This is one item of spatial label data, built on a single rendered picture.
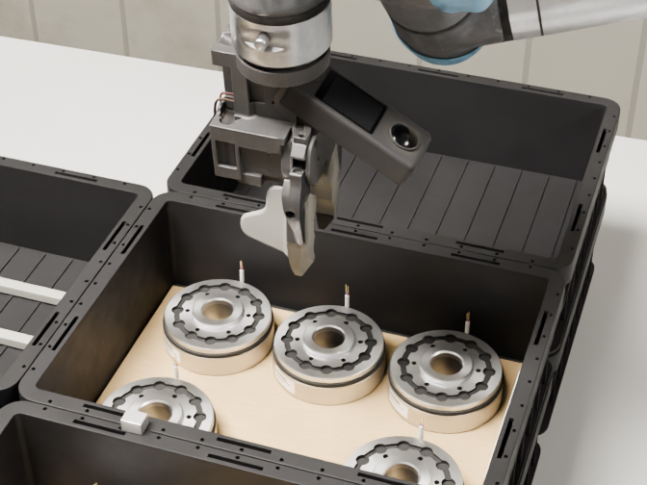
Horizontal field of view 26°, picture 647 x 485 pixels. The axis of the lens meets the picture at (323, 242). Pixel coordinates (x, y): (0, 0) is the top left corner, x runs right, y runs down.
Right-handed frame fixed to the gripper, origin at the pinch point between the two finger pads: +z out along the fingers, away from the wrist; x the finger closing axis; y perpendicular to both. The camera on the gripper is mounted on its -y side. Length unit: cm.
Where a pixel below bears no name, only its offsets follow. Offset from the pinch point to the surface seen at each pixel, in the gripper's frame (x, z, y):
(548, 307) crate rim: -5.4, 7.7, -18.9
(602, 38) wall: -148, 83, -4
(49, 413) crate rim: 20.1, 4.9, 16.0
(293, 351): 0.7, 14.2, 2.8
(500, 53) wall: -146, 90, 16
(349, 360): 0.4, 13.9, -2.5
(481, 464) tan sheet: 6.2, 16.4, -16.4
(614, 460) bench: -9.0, 31.2, -26.7
